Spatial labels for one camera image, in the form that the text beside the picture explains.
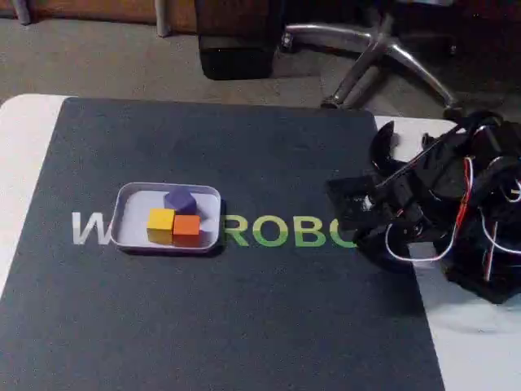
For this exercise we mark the orange cube block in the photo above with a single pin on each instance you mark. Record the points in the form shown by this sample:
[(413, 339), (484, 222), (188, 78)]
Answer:
[(186, 229)]

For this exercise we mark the purple cube block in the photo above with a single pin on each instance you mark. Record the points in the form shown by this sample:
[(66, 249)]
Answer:
[(181, 197)]

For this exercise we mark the white rectangular tray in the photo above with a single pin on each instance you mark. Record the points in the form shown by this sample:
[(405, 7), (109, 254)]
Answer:
[(130, 228)]

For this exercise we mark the black table clamp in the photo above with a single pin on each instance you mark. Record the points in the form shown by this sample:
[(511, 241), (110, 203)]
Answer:
[(378, 150)]

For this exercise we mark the chrome office chair base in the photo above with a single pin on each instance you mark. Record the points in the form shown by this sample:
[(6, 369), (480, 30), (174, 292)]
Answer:
[(403, 57)]

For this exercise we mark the black mat with logo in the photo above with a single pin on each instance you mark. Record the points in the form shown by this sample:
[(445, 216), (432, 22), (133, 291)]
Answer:
[(203, 317)]

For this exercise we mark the yellow cube block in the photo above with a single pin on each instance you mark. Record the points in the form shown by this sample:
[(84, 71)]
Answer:
[(160, 222)]

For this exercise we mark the grey furniture leg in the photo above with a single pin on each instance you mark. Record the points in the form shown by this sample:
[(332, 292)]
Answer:
[(164, 18), (23, 12)]

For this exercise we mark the brown wooden furniture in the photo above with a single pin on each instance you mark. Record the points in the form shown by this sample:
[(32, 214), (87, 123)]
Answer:
[(102, 8)]

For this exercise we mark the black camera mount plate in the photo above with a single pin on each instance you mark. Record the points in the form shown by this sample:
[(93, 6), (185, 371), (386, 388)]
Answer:
[(350, 203)]

